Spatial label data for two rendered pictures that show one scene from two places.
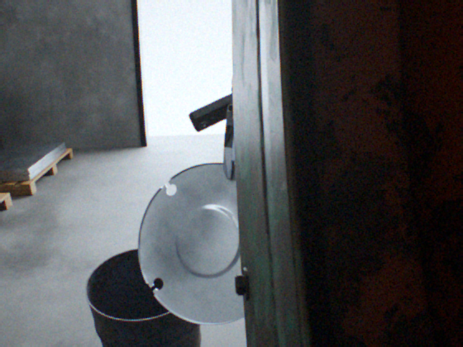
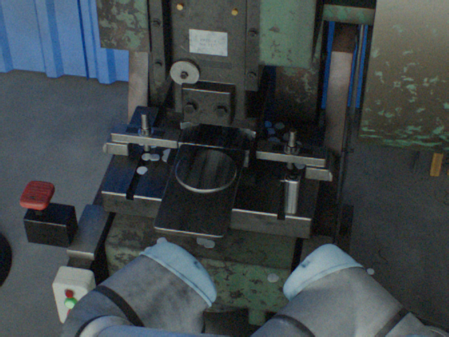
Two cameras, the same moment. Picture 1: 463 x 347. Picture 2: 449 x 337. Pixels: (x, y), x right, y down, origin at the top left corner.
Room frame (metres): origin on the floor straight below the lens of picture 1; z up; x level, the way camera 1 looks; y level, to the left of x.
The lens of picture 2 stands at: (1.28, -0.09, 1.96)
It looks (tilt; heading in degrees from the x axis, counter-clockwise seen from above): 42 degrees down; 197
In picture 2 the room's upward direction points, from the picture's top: straight up
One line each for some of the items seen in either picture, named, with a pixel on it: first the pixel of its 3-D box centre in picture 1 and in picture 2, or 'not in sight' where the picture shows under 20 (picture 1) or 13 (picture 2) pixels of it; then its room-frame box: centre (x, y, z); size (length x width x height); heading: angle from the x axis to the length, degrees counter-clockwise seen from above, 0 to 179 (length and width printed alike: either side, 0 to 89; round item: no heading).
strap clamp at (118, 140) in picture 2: not in sight; (141, 130); (-0.05, -0.68, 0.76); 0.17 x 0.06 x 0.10; 96
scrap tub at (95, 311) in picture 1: (150, 325); not in sight; (0.95, 0.32, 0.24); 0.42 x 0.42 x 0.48
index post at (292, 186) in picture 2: not in sight; (291, 191); (0.04, -0.32, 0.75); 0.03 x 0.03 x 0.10; 6
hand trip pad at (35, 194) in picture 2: not in sight; (39, 204); (0.20, -0.81, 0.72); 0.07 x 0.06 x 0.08; 6
